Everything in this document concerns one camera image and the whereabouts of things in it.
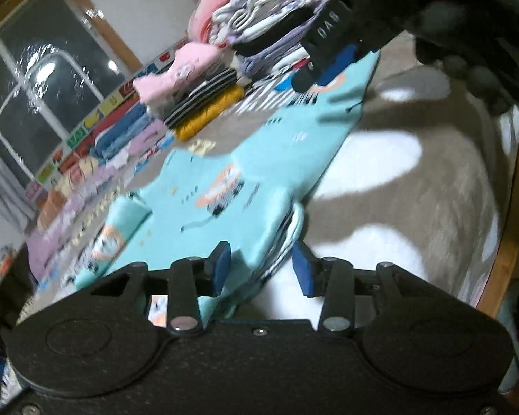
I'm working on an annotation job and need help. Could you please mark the pillows and blankets row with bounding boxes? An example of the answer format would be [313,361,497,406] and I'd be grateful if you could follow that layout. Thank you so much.
[26,121,176,284]

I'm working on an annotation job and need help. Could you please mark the teal printed garment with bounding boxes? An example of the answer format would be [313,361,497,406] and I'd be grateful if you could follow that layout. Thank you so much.
[132,49,381,316]
[74,194,153,291]

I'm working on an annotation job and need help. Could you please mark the white curtain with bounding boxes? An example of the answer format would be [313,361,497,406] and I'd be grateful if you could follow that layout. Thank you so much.
[0,134,36,245]

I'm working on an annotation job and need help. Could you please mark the person's right hand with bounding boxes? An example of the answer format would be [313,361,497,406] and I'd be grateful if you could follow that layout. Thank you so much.
[409,0,519,115]

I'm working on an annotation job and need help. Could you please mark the dark cluttered desk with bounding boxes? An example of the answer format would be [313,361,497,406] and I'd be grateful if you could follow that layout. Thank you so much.
[0,246,42,403]

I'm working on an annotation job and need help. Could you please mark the orange plush pillow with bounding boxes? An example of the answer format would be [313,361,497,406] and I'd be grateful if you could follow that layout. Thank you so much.
[37,156,101,231]

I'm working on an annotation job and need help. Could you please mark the blue folded quilt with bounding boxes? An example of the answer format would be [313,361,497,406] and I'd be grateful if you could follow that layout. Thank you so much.
[89,106,151,162]

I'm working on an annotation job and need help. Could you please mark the window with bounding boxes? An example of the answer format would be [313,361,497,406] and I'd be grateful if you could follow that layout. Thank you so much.
[0,0,143,182]

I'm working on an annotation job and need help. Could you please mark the wooden bed frame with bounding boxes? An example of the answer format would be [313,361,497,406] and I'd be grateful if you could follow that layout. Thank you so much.
[480,138,519,317]

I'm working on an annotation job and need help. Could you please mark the colourful wall border strip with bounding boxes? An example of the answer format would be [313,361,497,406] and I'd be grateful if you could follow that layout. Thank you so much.
[26,39,191,202]

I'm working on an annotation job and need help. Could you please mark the black white striped folded garment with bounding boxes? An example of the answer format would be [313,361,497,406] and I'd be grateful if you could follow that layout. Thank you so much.
[162,68,239,129]

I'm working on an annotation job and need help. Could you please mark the cartoon printed grey blanket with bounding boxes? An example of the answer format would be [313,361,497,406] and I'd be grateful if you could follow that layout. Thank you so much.
[26,30,519,327]

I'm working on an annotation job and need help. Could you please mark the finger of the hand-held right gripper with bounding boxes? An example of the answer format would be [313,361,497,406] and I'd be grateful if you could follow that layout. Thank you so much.
[291,44,361,94]

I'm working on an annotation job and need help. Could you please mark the mustard yellow folded garment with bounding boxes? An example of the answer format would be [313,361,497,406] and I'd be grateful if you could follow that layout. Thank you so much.
[174,85,246,141]

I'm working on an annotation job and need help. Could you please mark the pile of folded pale clothes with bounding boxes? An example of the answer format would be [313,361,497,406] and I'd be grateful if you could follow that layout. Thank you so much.
[210,0,344,76]

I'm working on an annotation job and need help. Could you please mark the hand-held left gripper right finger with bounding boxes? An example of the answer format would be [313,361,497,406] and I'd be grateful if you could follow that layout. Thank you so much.
[292,240,442,338]

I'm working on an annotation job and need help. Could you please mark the pink folded garment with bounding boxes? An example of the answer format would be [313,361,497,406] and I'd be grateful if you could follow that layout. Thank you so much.
[133,43,224,105]

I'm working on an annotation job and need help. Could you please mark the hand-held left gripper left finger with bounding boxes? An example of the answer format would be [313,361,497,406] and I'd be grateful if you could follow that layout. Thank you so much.
[80,241,233,338]

